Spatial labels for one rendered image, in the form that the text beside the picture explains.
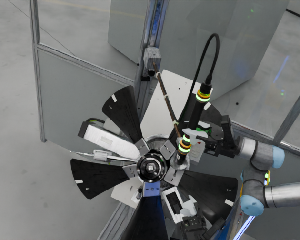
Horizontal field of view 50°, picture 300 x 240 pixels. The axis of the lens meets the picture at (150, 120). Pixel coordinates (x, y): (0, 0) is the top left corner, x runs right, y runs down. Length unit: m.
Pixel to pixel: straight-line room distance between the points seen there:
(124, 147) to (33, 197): 1.33
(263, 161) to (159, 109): 0.61
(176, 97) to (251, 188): 0.61
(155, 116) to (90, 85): 0.82
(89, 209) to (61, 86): 0.96
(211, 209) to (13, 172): 1.90
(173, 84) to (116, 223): 1.27
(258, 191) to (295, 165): 0.98
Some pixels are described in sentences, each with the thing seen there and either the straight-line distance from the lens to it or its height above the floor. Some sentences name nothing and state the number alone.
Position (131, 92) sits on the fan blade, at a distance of 1.32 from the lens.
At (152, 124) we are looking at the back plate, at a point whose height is 1.15.
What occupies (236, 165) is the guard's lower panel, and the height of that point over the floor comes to 0.69.
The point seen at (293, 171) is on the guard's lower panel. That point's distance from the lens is 2.15.
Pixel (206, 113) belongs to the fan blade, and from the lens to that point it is 1.30.
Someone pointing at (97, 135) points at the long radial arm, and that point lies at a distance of 1.53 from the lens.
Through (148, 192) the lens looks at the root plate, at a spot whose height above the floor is 1.11.
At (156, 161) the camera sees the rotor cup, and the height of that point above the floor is 1.25.
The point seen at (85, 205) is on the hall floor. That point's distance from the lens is 2.61.
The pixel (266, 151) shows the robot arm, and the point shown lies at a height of 1.47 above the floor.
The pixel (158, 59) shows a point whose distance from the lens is 1.64.
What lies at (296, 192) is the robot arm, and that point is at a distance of 1.13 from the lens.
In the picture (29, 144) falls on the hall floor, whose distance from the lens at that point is 3.03.
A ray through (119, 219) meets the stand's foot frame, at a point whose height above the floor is 0.08.
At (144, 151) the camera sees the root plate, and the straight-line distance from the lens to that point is 1.36.
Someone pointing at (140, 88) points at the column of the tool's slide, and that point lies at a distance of 1.87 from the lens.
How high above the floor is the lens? 2.22
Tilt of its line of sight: 42 degrees down
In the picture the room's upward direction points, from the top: 13 degrees clockwise
